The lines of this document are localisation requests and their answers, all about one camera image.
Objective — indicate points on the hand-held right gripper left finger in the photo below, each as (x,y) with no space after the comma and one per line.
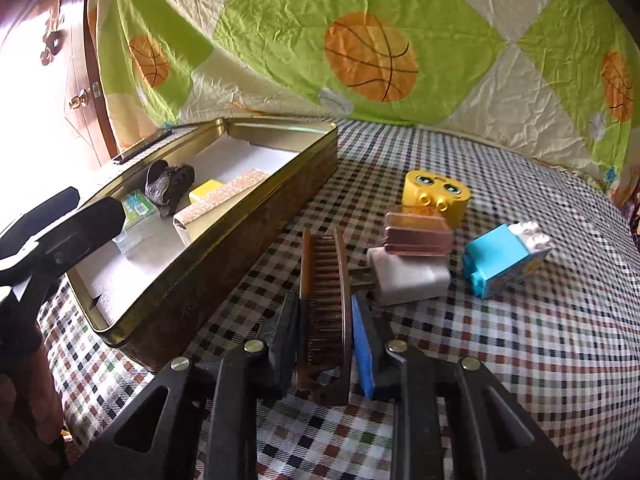
(285,345)

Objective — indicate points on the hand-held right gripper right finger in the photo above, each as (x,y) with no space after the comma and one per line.
(362,350)

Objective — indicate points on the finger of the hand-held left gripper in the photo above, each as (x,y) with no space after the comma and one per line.
(85,230)
(50,210)

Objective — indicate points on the clear container with green label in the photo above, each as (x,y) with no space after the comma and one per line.
(135,220)

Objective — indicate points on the brown comb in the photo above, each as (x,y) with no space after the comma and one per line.
(322,310)

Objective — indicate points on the gold tin box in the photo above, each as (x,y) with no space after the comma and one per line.
(225,280)

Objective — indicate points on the white charger plug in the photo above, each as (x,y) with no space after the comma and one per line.
(410,275)

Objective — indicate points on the dark cloth item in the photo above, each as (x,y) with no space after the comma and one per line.
(172,185)

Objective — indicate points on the yellow cube block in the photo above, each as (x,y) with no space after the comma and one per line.
(205,191)

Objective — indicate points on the pink transparent box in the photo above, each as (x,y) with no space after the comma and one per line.
(417,232)

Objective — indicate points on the white and gold box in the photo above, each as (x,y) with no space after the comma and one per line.
(220,201)

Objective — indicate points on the blue toy brick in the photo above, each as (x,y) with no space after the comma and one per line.
(492,257)

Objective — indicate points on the yellow toy brick with eyes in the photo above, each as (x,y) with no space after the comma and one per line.
(425,185)

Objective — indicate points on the white toy brick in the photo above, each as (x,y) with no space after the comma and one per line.
(530,232)

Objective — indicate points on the person's left hand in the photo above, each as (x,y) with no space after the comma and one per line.
(35,400)

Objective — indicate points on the wooden door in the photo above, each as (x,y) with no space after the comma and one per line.
(40,110)

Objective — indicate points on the dark flat bar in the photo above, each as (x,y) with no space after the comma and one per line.
(142,146)

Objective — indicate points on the red door decoration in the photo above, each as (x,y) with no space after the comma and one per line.
(52,35)

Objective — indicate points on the basketball print bed sheet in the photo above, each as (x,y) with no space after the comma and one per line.
(375,35)

